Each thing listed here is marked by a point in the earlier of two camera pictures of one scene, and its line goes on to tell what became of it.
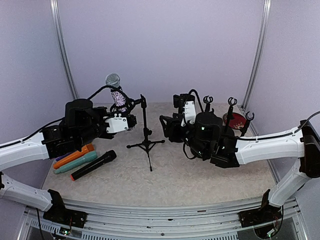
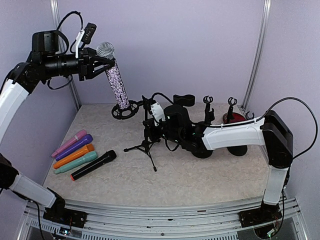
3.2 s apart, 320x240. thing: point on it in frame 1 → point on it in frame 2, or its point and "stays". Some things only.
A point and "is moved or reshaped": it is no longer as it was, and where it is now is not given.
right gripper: [172, 126] → [153, 136]
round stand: [232, 101] stays
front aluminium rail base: [113, 222] stays
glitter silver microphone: [113, 79] is moved or reshaped
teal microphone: [88, 157] stays
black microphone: [110, 155] stays
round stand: [207, 100] stays
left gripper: [103, 110] → [85, 63]
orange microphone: [87, 148] stays
